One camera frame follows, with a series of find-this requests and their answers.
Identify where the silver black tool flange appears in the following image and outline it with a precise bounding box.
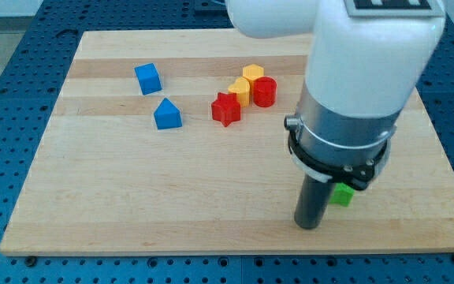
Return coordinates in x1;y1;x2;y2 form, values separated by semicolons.
285;85;400;191

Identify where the yellow hexagon block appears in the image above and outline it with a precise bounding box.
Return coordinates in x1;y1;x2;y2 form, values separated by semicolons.
242;64;265;89

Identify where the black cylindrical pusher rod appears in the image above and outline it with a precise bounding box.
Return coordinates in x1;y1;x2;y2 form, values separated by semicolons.
294;175;336;230

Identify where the yellow heart block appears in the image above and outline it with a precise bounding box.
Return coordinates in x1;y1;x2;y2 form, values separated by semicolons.
228;77;251;107

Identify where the red star block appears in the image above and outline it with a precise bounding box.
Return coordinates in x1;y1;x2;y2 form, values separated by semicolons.
211;92;241;127

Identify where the blue pentagon block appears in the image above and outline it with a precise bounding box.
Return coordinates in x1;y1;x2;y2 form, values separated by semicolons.
154;98;182;130

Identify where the green star block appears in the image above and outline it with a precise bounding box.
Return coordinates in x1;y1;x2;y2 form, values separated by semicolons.
329;183;355;207

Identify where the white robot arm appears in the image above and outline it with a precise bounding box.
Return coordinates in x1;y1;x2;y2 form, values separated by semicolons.
225;0;446;229

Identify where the wooden board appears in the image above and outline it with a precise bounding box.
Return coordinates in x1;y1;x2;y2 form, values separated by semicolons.
0;29;454;256

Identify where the blue cube block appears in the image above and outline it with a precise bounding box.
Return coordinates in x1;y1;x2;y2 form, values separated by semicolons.
134;63;162;95

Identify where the red cylinder block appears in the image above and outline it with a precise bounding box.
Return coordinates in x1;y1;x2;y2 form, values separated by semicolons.
253;77;277;107

